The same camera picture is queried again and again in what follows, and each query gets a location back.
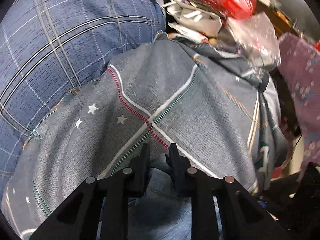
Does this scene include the grey patterned bed quilt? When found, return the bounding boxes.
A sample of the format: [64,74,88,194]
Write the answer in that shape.
[1,35,288,239]

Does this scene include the white crumpled cloth pile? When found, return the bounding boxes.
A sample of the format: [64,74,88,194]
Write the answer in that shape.
[162,0,222,38]

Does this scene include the clear plastic bag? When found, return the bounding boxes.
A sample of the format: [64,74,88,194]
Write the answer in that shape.
[227,12,281,70]

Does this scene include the light blue denim jeans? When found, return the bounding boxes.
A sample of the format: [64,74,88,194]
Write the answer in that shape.
[127,153,191,239]

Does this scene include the blue plaid pillow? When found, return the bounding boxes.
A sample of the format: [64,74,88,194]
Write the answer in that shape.
[1,0,165,187]

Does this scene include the purple floral cloth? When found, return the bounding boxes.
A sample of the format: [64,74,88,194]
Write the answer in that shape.
[278,33,319,177]

